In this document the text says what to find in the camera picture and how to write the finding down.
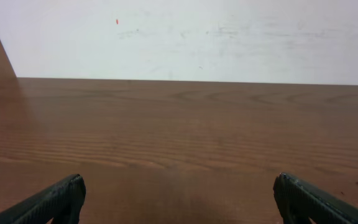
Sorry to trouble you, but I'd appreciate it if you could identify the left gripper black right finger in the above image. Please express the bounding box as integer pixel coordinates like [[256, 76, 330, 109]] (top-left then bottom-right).
[[273, 172, 358, 224]]

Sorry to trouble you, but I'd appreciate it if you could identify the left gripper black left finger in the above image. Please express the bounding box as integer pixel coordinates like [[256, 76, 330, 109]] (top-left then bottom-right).
[[0, 174, 86, 224]]

